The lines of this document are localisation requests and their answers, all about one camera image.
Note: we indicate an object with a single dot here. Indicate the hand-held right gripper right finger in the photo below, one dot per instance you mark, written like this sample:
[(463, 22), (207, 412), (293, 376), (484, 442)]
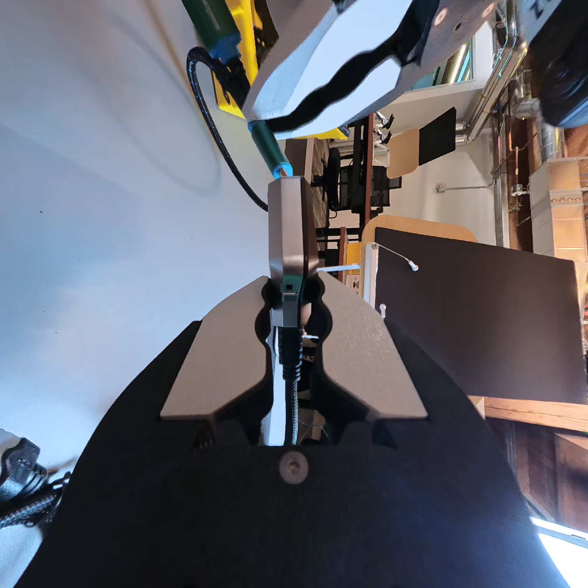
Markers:
[(367, 367)]

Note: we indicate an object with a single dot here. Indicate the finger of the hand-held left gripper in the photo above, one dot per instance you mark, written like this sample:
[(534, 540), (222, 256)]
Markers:
[(299, 55), (367, 92)]

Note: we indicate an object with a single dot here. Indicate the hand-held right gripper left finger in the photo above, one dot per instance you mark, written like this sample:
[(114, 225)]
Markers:
[(225, 367)]

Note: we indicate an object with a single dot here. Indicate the yellow plastic bin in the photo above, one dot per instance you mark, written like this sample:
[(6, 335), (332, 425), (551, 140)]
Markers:
[(241, 28)]

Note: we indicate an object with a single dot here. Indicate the grey hdmi hub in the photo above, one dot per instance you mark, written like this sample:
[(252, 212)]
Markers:
[(292, 230)]

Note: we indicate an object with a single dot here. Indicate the tan cardboard sheet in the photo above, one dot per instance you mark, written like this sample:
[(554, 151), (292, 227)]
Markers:
[(404, 152)]

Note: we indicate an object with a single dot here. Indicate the black panel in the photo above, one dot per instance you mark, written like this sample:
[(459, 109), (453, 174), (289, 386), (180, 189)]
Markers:
[(437, 135)]

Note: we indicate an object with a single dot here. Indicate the cluttered wooden desk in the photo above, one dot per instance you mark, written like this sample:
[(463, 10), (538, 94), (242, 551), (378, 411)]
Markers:
[(367, 175)]

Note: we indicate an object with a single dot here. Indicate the silver air duct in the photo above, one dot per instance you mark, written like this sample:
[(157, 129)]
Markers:
[(519, 83)]

